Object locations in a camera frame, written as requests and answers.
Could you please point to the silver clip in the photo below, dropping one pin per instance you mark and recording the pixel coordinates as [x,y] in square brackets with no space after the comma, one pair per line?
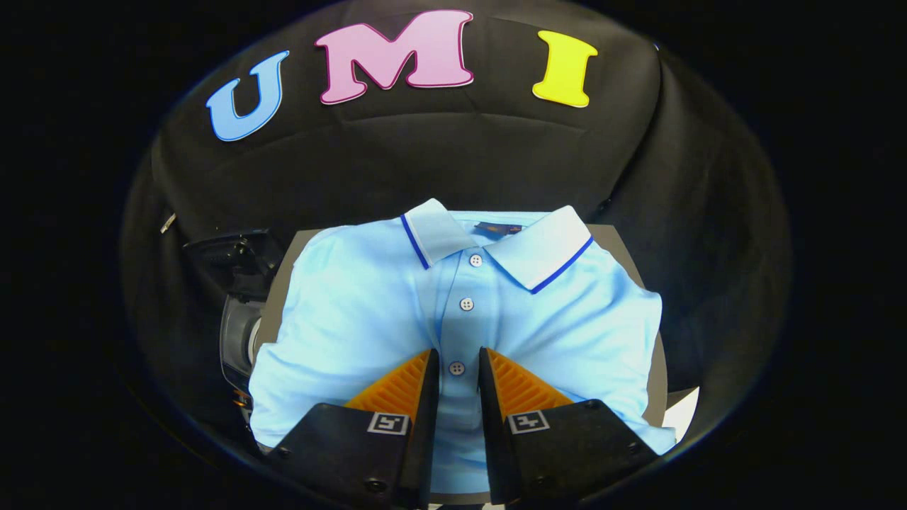
[168,223]

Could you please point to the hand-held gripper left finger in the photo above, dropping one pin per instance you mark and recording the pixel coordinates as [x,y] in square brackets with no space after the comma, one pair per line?
[425,425]

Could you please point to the light blue polo shirt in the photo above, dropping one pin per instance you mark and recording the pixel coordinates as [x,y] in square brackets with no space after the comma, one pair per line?
[354,319]

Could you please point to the dark washing machine lid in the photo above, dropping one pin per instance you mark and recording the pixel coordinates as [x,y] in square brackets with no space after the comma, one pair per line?
[227,255]

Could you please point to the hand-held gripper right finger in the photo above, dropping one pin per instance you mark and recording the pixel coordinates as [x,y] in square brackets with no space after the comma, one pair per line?
[490,425]

